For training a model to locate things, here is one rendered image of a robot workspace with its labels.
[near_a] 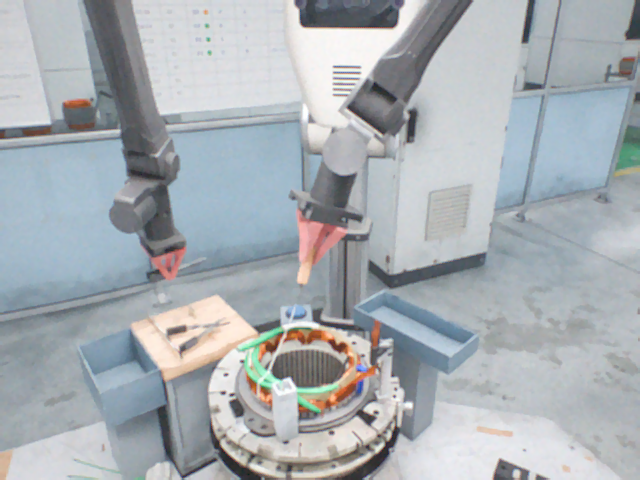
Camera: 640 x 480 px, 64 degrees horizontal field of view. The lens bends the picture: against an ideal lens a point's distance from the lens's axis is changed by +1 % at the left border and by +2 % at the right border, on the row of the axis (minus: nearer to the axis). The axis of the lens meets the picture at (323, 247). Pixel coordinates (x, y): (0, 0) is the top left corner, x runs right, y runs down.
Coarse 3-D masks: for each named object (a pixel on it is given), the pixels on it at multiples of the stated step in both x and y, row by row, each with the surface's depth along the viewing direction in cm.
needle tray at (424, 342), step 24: (360, 312) 111; (384, 312) 118; (408, 312) 116; (432, 312) 111; (384, 336) 108; (408, 336) 103; (432, 336) 110; (456, 336) 108; (408, 360) 107; (432, 360) 100; (456, 360) 99; (408, 384) 110; (432, 384) 113; (432, 408) 117; (408, 432) 115
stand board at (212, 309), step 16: (192, 304) 114; (208, 304) 114; (224, 304) 114; (144, 320) 108; (160, 320) 108; (176, 320) 108; (192, 320) 108; (208, 320) 108; (224, 320) 108; (240, 320) 108; (144, 336) 103; (160, 336) 103; (176, 336) 103; (192, 336) 103; (208, 336) 103; (224, 336) 103; (240, 336) 103; (256, 336) 104; (160, 352) 98; (192, 352) 98; (208, 352) 98; (224, 352) 100; (176, 368) 95; (192, 368) 97
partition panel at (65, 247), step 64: (64, 0) 235; (576, 0) 366; (64, 64) 245; (576, 64) 391; (64, 128) 256; (256, 128) 299; (512, 128) 388; (576, 128) 419; (0, 192) 255; (64, 192) 268; (192, 192) 298; (256, 192) 316; (512, 192) 416; (576, 192) 452; (0, 256) 266; (64, 256) 280; (128, 256) 296; (192, 256) 314; (256, 256) 334
